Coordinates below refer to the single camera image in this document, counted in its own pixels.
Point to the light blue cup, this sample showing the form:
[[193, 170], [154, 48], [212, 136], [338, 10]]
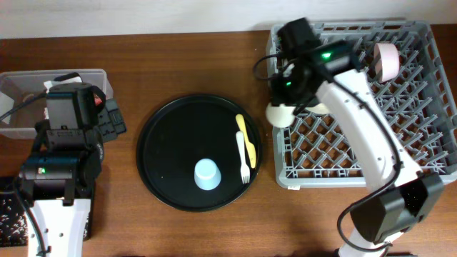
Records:
[[207, 175]]

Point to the white cup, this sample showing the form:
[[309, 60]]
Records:
[[280, 116]]

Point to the pink bowl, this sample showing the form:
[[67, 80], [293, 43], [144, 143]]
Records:
[[387, 61]]

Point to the grey dishwasher rack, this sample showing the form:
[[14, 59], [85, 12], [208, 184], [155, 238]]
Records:
[[418, 104]]

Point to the white plastic fork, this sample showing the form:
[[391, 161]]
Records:
[[244, 169]]

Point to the black rectangular waste tray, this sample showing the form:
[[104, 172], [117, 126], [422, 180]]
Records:
[[6, 184]]

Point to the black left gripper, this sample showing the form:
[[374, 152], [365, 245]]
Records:
[[114, 120]]

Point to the beige bowl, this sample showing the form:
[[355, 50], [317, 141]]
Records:
[[316, 107]]

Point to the round black tray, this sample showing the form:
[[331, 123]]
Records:
[[183, 132]]

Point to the red snack wrapper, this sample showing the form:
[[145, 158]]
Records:
[[98, 101]]

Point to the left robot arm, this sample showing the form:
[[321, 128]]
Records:
[[57, 181]]

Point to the white label on bin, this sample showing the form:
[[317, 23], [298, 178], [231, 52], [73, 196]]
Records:
[[6, 104]]

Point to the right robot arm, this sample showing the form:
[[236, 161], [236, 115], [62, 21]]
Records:
[[400, 194]]

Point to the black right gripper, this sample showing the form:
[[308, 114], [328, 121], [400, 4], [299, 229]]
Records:
[[276, 100]]

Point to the yellow plastic knife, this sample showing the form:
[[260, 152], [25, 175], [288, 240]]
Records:
[[249, 146]]

